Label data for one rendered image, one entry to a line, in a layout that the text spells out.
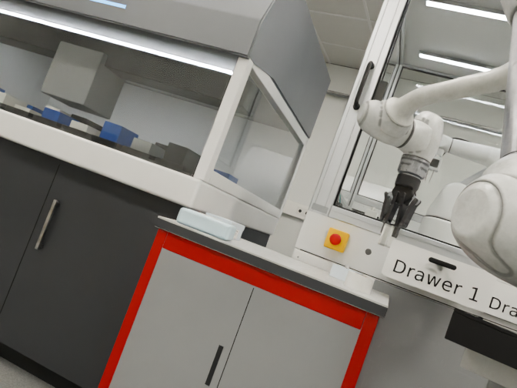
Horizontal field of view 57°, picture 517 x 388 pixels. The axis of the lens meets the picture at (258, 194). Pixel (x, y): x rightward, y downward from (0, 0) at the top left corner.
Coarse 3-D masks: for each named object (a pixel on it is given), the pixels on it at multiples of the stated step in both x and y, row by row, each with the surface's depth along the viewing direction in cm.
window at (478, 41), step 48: (432, 0) 179; (480, 0) 174; (432, 48) 176; (480, 48) 171; (384, 96) 178; (480, 96) 169; (384, 144) 175; (480, 144) 166; (384, 192) 172; (432, 192) 168
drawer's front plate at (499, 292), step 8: (496, 288) 154; (504, 288) 154; (512, 288) 153; (496, 296) 154; (504, 296) 153; (512, 296) 153; (496, 304) 154; (504, 304) 153; (512, 304) 152; (488, 312) 154; (496, 312) 153; (504, 312) 153; (512, 312) 152; (512, 320) 152
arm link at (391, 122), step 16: (448, 80) 133; (464, 80) 130; (480, 80) 127; (496, 80) 125; (416, 96) 136; (432, 96) 133; (448, 96) 132; (464, 96) 131; (368, 112) 143; (384, 112) 142; (400, 112) 140; (368, 128) 145; (384, 128) 143; (400, 128) 142; (400, 144) 148
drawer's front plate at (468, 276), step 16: (400, 256) 137; (416, 256) 136; (432, 256) 135; (384, 272) 138; (416, 272) 135; (432, 272) 134; (448, 272) 133; (464, 272) 132; (480, 272) 131; (432, 288) 133; (448, 288) 132; (464, 288) 131; (480, 288) 130; (464, 304) 131; (480, 304) 130
